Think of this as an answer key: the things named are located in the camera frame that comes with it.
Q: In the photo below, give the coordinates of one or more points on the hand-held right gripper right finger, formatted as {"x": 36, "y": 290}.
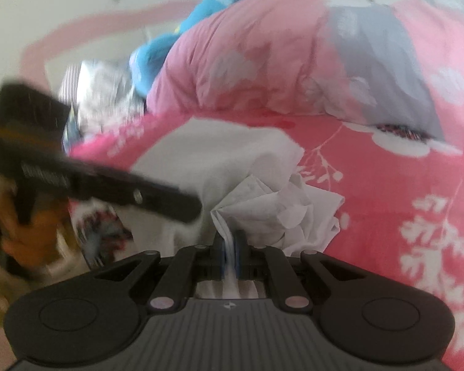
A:
{"x": 239, "y": 255}

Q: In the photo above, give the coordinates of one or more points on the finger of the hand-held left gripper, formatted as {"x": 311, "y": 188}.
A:
{"x": 147, "y": 195}

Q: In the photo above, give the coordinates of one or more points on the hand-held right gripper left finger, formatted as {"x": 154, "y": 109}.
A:
{"x": 217, "y": 255}

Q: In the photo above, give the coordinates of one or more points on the white shirt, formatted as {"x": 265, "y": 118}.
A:
{"x": 236, "y": 185}

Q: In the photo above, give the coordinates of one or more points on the person's left hand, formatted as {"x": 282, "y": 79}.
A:
{"x": 31, "y": 235}

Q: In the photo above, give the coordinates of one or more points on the blue printed cushion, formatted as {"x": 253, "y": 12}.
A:
{"x": 166, "y": 42}

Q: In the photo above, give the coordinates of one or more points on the red floral bed blanket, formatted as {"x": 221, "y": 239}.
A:
{"x": 390, "y": 201}

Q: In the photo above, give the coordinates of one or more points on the pink floral quilt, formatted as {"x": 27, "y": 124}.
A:
{"x": 313, "y": 58}

